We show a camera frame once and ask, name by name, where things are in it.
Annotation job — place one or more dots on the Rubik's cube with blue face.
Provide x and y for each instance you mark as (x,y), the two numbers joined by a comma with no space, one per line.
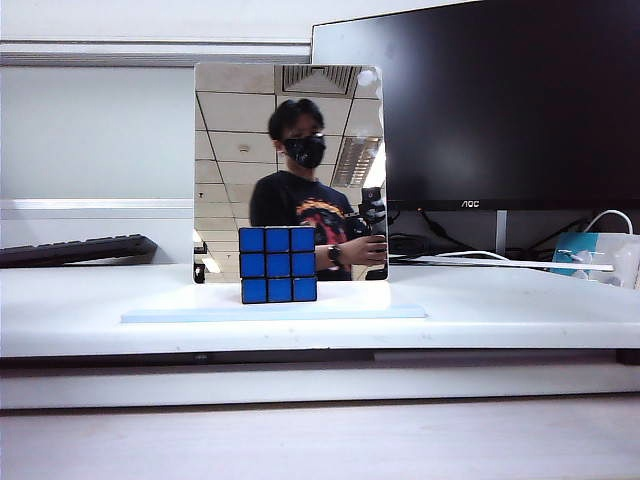
(277,265)

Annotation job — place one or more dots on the square frameless mirror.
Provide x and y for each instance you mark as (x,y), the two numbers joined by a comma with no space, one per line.
(225,150)

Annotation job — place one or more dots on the light blue flat base board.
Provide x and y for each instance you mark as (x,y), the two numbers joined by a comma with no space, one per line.
(360,307)

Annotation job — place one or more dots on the long white flat strip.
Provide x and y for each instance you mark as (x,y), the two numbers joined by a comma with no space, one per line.
(500,262)

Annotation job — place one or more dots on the black AOC computer monitor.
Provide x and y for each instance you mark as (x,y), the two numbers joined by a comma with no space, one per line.
(500,100)

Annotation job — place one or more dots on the black computer keyboard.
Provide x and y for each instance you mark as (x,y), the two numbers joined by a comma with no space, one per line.
(75,250)

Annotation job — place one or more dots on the teal cardboard box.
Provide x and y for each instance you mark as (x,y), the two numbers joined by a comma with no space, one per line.
(567,250)

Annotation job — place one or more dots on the translucent white plastic box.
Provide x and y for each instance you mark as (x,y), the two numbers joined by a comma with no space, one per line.
(617,260)

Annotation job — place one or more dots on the silver monitor stand post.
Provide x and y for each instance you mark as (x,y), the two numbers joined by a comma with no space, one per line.
(501,232)

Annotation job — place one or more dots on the white partition rail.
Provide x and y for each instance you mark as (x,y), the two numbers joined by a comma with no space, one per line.
(100,209)

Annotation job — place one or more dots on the grey aluminium partition rail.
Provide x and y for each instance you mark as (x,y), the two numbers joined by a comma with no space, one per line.
(150,54)

